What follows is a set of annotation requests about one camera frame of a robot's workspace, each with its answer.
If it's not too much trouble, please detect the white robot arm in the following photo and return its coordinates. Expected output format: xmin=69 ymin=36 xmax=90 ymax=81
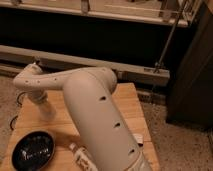
xmin=13 ymin=64 xmax=152 ymax=171

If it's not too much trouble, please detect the black ceramic bowl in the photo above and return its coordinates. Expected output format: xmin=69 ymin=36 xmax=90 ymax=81
xmin=11 ymin=131 xmax=55 ymax=171

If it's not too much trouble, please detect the metal rod stand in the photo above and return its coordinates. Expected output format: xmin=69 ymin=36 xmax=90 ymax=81
xmin=153 ymin=0 xmax=188 ymax=73

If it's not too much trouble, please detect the dark cabinet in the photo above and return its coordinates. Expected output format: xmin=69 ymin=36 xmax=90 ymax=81
xmin=166 ymin=0 xmax=213 ymax=128

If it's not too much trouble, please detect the metal floor rail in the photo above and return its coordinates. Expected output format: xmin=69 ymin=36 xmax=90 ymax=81
xmin=0 ymin=45 xmax=170 ymax=87

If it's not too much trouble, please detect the upper metal frame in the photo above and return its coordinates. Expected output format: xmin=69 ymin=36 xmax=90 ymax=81
xmin=0 ymin=0 xmax=201 ymax=28

